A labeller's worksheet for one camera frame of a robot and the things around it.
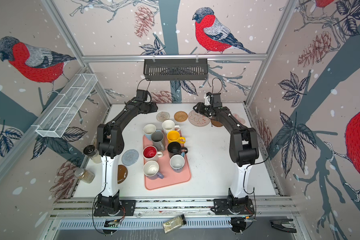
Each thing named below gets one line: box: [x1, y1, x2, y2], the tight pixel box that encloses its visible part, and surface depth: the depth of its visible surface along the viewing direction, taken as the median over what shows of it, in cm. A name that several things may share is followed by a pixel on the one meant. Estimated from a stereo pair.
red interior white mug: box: [142, 145, 164, 162], surface depth 89 cm
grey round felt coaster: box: [121, 149, 139, 166], surface depth 92 cm
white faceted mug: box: [162, 119, 181, 135], surface depth 97 cm
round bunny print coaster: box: [188, 110, 211, 127], surface depth 113 cm
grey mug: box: [151, 131, 165, 152], surface depth 92 cm
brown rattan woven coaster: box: [173, 110, 188, 122], surface depth 115 cm
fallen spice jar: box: [162, 214, 187, 234], surface depth 67 cm
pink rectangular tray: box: [143, 130, 191, 191], surface depth 87 cm
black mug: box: [167, 141, 188, 159], surface depth 90 cm
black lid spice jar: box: [83, 144, 103, 164], surface depth 85 cm
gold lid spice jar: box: [74, 168, 96, 184], surface depth 79 cm
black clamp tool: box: [269, 219, 297, 233], surface depth 69 cm
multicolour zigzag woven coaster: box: [156, 111, 171, 122], surface depth 116 cm
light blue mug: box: [143, 123, 157, 141], surface depth 96 cm
